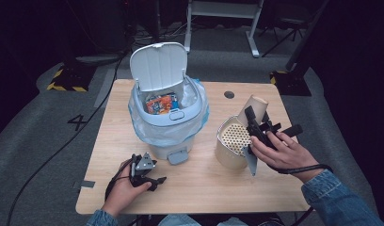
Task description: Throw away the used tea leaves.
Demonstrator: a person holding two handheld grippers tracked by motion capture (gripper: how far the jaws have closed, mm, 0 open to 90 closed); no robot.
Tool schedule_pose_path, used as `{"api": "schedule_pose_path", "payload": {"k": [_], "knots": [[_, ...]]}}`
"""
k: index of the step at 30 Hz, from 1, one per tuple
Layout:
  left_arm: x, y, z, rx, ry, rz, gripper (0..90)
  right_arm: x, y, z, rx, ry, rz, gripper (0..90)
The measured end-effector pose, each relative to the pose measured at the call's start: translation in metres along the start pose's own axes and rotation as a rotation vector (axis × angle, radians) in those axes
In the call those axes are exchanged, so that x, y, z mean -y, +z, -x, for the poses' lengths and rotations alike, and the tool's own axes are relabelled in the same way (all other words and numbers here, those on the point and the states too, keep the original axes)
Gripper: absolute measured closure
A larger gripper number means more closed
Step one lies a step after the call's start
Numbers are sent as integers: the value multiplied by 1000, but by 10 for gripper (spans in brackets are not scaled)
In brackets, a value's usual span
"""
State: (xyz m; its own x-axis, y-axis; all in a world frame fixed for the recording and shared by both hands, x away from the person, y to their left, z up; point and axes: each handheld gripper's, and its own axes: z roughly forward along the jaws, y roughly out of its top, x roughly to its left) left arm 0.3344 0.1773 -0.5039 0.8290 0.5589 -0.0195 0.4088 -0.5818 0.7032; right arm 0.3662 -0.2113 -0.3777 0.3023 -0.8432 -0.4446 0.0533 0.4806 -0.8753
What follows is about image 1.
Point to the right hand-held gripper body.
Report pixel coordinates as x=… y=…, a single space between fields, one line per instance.
x=259 y=133

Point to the black tripod stand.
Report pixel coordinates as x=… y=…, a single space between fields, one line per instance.
x=282 y=37

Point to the beige container with perforated strainer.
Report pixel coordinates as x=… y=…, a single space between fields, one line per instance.
x=231 y=137

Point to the dark round table grommet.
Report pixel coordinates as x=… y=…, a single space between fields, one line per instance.
x=229 y=94

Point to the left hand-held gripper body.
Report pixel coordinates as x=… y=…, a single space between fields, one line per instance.
x=143 y=163

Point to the person's blue jeans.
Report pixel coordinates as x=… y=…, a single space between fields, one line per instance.
x=177 y=221

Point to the black pole stand with striped base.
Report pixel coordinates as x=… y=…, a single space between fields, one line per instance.
x=293 y=83

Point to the blue snack packet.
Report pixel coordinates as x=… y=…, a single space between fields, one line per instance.
x=162 y=104

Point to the person's left hand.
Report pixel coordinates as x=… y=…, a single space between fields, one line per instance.
x=122 y=191

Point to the grey tape piece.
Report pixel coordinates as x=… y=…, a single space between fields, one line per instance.
x=85 y=184

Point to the black yellow striped stand base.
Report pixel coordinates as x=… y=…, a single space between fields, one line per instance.
x=71 y=78

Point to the person's right hand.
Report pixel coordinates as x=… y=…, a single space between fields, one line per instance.
x=287 y=157

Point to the grey tape floor strip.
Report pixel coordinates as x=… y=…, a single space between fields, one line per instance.
x=104 y=89

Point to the white metal desk frame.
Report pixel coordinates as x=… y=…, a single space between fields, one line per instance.
x=223 y=9

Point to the translucent blue bin liner bag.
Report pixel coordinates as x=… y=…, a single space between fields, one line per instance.
x=168 y=135

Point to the black tape floor mark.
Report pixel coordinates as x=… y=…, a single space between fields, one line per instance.
x=77 y=121

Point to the white and blue pedal bin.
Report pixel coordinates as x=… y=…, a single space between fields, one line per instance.
x=158 y=67

